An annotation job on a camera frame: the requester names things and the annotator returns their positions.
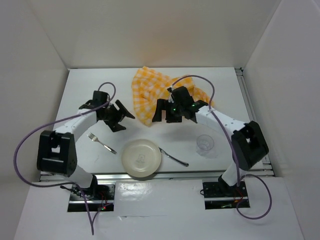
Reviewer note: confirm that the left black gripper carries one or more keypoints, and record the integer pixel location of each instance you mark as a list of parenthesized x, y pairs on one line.
[(113, 124)]

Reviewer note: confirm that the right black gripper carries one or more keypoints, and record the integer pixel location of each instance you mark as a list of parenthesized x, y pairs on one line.
[(162, 105)]

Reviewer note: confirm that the yellow white checkered cloth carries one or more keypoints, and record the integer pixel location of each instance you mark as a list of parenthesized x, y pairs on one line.
[(149, 85)]

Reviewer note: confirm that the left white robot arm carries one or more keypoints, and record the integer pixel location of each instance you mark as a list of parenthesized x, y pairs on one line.
[(57, 149)]

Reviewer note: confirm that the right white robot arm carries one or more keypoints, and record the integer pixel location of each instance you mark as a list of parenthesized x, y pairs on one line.
[(246, 140)]

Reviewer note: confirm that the silver fork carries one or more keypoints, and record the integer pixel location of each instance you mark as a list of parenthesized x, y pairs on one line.
[(94, 138)]

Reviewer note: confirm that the cream round plate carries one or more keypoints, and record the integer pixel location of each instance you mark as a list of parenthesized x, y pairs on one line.
[(141, 158)]

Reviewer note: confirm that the clear plastic cup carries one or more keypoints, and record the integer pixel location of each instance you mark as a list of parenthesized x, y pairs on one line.
[(205, 146)]

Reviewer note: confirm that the silver spoon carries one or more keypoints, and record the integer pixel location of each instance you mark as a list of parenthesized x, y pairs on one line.
[(185, 164)]

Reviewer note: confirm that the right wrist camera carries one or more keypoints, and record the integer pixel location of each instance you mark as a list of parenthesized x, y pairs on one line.
[(179, 95)]

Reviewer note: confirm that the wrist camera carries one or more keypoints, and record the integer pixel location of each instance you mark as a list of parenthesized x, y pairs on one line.
[(179, 95), (100, 97)]

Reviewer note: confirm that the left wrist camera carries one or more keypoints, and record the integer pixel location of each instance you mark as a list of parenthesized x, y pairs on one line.
[(100, 97)]

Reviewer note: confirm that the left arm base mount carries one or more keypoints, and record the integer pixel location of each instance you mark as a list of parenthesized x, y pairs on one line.
[(102, 200)]

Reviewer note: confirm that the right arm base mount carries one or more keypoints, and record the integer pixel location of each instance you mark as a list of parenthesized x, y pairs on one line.
[(219, 196)]

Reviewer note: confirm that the aluminium rail frame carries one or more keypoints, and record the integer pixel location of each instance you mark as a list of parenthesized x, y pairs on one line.
[(231, 94)]

